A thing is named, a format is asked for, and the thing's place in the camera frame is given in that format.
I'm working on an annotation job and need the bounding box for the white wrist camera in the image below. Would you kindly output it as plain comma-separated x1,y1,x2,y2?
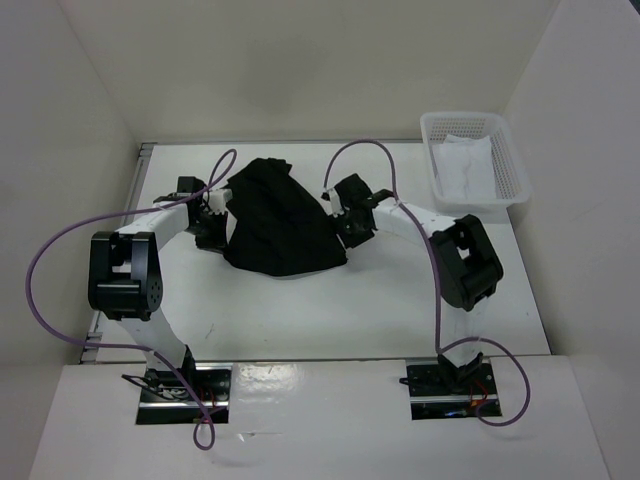
321,188,344,218
207,188,233,215

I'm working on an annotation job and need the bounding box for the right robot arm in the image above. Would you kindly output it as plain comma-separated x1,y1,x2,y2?
322,174,504,393

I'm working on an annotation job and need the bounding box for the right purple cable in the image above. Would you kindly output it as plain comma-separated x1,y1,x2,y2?
322,139,532,427

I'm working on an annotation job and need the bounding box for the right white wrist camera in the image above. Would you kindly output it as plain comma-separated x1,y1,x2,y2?
321,188,344,218

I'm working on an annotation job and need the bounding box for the purple cable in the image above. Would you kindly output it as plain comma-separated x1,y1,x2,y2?
25,148,237,450
322,139,532,427

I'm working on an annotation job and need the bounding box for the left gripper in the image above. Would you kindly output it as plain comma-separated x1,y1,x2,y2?
187,210,230,256

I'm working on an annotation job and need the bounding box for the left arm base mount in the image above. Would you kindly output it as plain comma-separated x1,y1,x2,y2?
121,362,232,425

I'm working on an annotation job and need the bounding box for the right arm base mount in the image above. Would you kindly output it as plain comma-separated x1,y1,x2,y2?
399,363,502,421

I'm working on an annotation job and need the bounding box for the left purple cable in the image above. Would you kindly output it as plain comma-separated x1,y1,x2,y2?
25,148,237,450

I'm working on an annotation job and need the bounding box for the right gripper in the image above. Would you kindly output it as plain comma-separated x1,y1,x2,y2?
320,206,375,258

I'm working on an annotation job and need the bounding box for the white plastic lattice basket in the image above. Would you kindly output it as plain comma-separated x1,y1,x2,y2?
420,111,532,212

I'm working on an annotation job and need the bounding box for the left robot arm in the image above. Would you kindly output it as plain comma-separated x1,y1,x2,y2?
88,176,232,400

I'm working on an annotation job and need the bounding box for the black pleated skirt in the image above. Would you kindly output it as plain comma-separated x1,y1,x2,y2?
223,158,347,277

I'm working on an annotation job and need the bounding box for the white folded cloth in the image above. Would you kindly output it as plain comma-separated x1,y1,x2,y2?
431,135,497,204

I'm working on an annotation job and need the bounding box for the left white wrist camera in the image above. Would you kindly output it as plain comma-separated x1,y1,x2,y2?
207,188,233,215

